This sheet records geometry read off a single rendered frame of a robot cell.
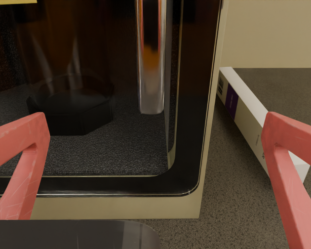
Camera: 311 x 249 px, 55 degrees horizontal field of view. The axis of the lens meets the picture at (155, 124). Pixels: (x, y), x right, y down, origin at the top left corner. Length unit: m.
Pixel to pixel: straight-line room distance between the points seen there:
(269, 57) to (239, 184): 0.41
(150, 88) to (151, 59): 0.02
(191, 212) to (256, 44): 0.47
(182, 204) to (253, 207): 0.09
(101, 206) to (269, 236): 0.18
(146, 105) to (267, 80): 0.50
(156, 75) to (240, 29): 0.54
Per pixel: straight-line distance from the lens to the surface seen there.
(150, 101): 0.17
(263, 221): 0.37
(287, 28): 0.73
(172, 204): 0.33
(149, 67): 0.16
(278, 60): 0.76
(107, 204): 0.33
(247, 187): 0.40
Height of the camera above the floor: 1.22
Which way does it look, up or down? 35 degrees down
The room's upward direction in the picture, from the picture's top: straight up
